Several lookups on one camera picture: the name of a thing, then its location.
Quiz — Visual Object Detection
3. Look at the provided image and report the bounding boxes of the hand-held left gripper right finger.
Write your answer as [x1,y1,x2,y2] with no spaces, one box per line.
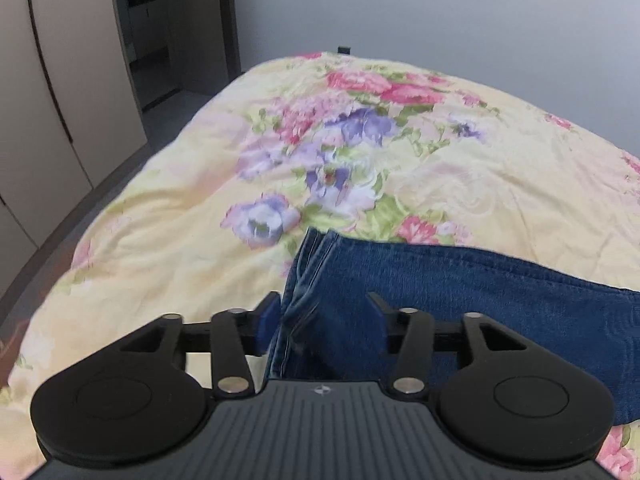
[365,292,538,400]

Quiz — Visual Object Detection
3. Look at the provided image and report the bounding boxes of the floral yellow quilt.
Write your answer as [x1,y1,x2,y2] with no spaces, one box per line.
[0,51,640,480]

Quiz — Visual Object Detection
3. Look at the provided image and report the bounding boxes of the white wardrobe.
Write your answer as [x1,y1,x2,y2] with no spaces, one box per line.
[0,0,151,281]

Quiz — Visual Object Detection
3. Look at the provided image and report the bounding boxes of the blue denim pants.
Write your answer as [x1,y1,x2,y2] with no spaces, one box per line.
[264,227,640,426]

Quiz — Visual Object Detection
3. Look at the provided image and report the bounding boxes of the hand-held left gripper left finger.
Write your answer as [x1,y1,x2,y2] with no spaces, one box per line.
[119,291,282,401]

